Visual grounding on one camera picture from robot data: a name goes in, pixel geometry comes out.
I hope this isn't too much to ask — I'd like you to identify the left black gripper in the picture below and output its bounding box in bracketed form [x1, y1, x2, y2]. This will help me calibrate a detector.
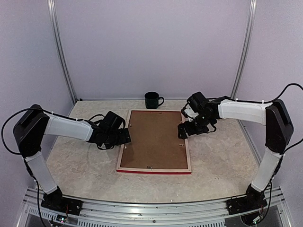
[105, 128, 131, 149]

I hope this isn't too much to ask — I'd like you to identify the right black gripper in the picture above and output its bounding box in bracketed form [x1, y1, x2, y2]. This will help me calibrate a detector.
[178, 113, 214, 139]

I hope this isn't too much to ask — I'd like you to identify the brown cardboard backing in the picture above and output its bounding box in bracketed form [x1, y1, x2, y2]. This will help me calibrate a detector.
[119, 111, 187, 168]

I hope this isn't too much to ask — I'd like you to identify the red wooden picture frame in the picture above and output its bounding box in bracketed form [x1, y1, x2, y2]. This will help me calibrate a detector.
[116, 109, 192, 175]

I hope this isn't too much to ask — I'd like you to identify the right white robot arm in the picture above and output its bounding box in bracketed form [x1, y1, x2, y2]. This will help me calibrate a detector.
[178, 92, 294, 210]

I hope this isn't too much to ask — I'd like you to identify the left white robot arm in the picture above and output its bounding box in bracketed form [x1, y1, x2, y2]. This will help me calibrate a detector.
[13, 105, 131, 210]

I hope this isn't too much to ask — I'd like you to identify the dark green mug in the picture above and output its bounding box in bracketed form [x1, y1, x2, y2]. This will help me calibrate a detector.
[144, 91, 165, 109]

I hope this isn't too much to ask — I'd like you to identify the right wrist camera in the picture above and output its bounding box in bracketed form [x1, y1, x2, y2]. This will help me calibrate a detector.
[181, 107, 194, 119]

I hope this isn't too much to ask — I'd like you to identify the aluminium front rail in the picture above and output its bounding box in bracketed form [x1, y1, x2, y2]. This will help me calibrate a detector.
[14, 186, 292, 227]

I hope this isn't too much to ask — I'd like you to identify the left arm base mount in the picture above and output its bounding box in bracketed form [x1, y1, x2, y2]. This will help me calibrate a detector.
[41, 197, 83, 216]

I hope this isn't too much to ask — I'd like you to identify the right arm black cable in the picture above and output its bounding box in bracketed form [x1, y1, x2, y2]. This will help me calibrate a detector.
[213, 82, 303, 213]

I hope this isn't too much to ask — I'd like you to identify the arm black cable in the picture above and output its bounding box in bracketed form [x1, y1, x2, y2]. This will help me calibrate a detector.
[1, 107, 53, 227]
[213, 82, 303, 213]

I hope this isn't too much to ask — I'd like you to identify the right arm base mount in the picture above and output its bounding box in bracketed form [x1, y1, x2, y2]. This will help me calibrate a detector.
[226, 193, 267, 215]

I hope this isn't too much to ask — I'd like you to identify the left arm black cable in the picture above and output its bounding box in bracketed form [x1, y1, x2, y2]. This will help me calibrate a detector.
[1, 107, 53, 227]

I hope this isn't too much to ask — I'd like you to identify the right aluminium post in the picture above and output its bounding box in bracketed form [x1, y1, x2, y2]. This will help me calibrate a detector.
[228, 0, 258, 105]

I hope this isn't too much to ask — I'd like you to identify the aluminium post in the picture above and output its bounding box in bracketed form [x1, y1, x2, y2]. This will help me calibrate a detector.
[228, 0, 258, 105]
[47, 0, 77, 104]

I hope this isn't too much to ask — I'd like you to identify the left aluminium post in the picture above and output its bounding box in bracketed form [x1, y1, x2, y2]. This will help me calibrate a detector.
[47, 0, 77, 104]

